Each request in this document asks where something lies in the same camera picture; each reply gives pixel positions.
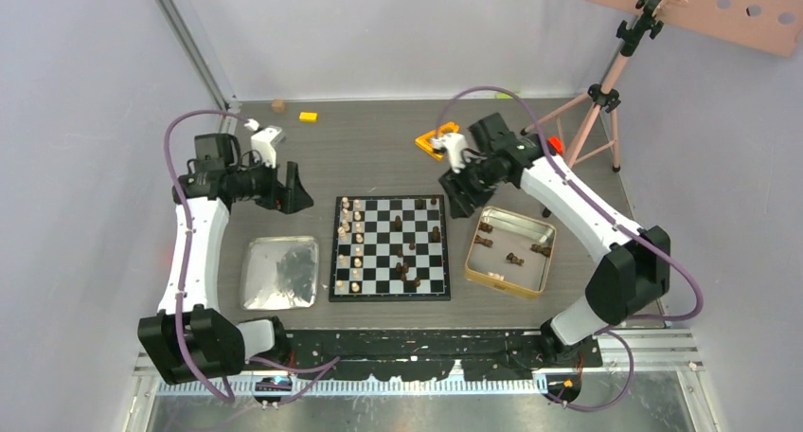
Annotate pink tripod stand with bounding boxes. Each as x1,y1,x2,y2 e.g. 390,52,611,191
520,0,623,220

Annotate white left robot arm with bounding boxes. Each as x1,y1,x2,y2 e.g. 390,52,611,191
137,119,313,386

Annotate black and white chessboard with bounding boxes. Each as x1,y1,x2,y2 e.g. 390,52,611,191
329,194,452,302

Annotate small yellow block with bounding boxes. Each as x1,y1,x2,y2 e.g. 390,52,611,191
298,112,318,123

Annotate red block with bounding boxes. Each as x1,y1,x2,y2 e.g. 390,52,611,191
547,136,563,156

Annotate pink perforated board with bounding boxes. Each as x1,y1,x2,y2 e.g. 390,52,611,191
585,0,802,57

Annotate silver tin lid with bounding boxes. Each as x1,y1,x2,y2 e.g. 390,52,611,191
241,236,319,312

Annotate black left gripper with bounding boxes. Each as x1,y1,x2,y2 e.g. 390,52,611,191
229,152,313,214

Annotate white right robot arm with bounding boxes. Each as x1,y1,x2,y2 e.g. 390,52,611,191
431,114,670,367

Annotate gold square metal tin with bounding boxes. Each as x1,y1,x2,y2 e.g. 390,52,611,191
463,207,557,299

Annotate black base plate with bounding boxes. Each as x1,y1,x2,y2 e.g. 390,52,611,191
259,329,603,382

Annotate yellow triangle toy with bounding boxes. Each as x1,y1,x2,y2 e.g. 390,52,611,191
414,121,461,162

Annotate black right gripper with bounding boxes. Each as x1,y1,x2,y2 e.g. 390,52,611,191
438,153,508,219

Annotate dark pawn in tin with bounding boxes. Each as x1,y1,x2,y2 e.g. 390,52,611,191
530,243,552,258

